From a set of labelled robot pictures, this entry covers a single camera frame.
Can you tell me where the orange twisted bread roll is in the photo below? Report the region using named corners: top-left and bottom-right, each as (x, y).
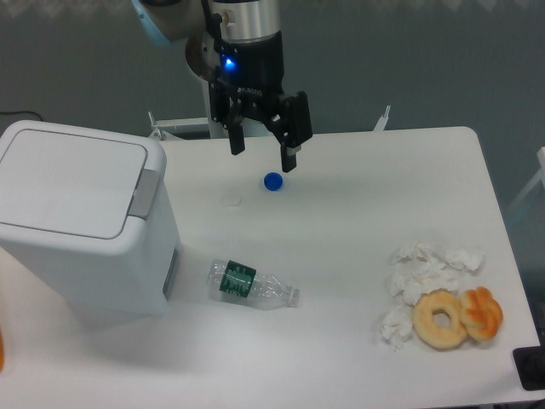
top-left (459, 286), bottom-right (503, 342)

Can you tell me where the black cable on floor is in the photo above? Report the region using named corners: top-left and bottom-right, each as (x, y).
top-left (0, 110), bottom-right (43, 122)

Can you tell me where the clear bottle with green label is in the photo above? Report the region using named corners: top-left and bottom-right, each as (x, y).
top-left (207, 259), bottom-right (301, 311)

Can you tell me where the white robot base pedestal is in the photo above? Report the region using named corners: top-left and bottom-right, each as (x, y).
top-left (185, 32), bottom-right (225, 139)

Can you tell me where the white push-button trash can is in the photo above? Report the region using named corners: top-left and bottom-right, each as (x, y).
top-left (1, 120), bottom-right (181, 314)

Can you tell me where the blue bottle cap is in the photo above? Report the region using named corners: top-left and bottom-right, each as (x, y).
top-left (263, 172), bottom-right (284, 192)

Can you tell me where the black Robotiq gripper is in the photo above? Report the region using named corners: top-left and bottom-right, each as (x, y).
top-left (209, 32), bottom-right (313, 173)

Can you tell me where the white frame at right edge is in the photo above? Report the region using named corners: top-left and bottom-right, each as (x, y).
top-left (505, 147), bottom-right (544, 229)

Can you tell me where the orange object at left edge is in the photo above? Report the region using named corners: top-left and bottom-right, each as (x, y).
top-left (0, 329), bottom-right (5, 372)

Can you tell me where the crumpled white tissue right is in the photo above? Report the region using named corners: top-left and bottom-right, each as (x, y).
top-left (445, 248), bottom-right (485, 274)

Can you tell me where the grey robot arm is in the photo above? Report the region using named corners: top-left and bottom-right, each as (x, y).
top-left (132, 1), bottom-right (313, 172)

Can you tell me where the plain ring donut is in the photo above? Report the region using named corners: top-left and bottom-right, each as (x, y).
top-left (411, 291), bottom-right (468, 350)

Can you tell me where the crumpled white tissue small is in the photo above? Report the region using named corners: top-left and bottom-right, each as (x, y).
top-left (380, 305), bottom-right (413, 351)

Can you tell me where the crumpled white tissue large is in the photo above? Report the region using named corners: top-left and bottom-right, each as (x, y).
top-left (388, 241), bottom-right (459, 306)

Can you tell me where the white bracket behind table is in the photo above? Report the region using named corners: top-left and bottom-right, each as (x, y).
top-left (373, 105), bottom-right (391, 132)

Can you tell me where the black device at edge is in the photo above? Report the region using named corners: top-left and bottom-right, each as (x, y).
top-left (513, 346), bottom-right (544, 391)

